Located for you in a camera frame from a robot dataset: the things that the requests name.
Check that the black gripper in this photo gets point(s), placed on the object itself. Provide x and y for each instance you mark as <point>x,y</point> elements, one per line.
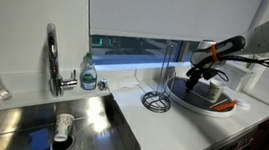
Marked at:
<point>201,73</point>

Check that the round white-rimmed dark tray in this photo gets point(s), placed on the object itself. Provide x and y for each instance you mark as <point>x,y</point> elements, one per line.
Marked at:
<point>198,103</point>

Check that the printed paper cup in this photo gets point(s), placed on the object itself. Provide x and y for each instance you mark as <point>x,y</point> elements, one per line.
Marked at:
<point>215,92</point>
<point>63,126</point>

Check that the white box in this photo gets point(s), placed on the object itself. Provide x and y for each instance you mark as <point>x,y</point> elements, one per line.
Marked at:
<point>238,77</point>

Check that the window pane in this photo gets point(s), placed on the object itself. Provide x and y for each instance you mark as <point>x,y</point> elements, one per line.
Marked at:
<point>133,51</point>

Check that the white roller blind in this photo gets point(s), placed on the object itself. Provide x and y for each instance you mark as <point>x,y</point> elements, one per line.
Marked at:
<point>171,12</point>

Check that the dishwasher control panel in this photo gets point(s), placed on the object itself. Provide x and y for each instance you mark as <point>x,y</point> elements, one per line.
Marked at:
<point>238,145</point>

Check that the small chrome knob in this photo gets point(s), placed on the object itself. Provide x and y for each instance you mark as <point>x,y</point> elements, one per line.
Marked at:
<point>102,84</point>

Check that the stainless steel sink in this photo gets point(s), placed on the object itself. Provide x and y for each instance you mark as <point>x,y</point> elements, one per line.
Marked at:
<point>102,128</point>

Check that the clear dish soap bottle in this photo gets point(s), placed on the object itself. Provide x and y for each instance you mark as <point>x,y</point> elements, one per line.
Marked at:
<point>89,75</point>

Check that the sink drain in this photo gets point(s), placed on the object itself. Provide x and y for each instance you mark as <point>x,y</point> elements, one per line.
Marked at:
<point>68,145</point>

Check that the chrome kitchen faucet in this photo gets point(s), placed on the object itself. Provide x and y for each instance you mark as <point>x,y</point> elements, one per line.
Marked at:
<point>54,73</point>

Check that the blue sponge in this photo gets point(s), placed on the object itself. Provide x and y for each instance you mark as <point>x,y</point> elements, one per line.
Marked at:
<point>38,141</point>

